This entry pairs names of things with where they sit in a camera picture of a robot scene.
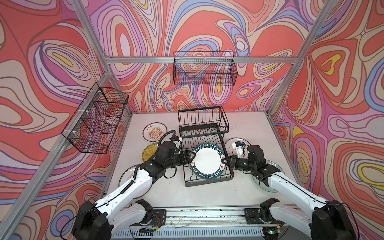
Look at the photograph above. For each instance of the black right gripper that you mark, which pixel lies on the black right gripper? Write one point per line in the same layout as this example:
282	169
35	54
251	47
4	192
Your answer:
233	163

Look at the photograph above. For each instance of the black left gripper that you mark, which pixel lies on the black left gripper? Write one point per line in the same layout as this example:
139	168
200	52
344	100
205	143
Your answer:
186	160

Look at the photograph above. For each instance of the white plate with clover emblem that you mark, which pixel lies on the white plate with clover emblem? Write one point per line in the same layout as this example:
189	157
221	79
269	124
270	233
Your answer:
231	151

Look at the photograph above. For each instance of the green rimmed white plate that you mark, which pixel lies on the green rimmed white plate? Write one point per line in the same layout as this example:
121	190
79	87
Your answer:
208	161

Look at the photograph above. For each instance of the black metal dish rack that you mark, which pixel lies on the black metal dish rack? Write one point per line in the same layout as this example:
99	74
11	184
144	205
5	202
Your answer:
203	130

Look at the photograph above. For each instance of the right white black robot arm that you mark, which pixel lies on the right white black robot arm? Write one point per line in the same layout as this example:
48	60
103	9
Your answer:
316	217

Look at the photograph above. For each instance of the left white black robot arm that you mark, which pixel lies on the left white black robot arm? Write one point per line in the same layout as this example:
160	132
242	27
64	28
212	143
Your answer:
110	215

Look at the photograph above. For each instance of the yellow green woven bamboo tray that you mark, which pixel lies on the yellow green woven bamboo tray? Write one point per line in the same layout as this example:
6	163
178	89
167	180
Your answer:
149	151

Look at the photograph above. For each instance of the small orange sunburst plate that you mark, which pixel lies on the small orange sunburst plate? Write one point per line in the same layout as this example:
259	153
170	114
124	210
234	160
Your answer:
154	131

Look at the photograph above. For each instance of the large orange sunburst plate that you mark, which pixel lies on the large orange sunburst plate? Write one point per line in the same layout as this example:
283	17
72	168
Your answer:
127	175

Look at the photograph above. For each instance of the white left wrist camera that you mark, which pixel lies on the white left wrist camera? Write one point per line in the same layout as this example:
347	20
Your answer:
177	141

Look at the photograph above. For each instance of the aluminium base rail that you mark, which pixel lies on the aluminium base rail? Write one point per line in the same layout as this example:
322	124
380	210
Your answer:
209	223

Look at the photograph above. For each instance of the black wire basket back wall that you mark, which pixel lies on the black wire basket back wall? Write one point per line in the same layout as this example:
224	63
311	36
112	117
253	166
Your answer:
204	68

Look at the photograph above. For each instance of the black wire basket wall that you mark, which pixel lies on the black wire basket wall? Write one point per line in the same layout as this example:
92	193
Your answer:
100	113
204	68

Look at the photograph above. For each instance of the black wire basket left wall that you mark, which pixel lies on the black wire basket left wall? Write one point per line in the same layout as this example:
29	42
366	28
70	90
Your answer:
100	113

